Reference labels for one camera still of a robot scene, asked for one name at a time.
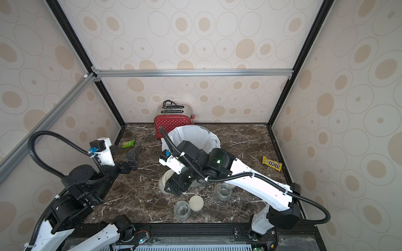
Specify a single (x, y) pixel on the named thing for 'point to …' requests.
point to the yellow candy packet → (274, 164)
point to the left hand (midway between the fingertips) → (134, 146)
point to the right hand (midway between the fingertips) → (176, 177)
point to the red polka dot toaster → (168, 121)
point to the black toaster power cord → (168, 104)
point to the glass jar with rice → (224, 191)
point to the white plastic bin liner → (199, 136)
